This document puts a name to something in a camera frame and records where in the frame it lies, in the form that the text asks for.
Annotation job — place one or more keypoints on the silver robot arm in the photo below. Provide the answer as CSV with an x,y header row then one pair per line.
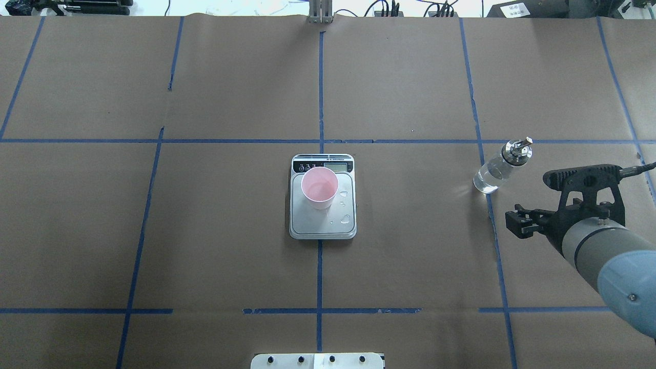
x,y
617,263

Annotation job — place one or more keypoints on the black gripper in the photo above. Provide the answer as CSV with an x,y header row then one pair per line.
x,y
552,223

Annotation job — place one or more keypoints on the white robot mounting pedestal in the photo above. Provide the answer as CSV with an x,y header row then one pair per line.
x,y
319,360

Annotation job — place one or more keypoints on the aluminium frame post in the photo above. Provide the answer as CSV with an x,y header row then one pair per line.
x,y
320,11

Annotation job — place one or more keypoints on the glass sauce bottle metal cap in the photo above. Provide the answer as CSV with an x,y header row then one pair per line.
x,y
512,156

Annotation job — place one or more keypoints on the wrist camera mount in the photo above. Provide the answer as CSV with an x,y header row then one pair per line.
x,y
579,189

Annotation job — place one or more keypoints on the pink paper cup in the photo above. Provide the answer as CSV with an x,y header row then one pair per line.
x,y
319,186

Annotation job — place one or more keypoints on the black box white label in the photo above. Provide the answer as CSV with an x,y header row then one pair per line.
x,y
529,9

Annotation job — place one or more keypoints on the black folded tripod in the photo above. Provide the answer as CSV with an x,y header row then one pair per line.
x,y
63,8

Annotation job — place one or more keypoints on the silver digital kitchen scale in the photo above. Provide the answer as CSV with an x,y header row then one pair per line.
x,y
339,221

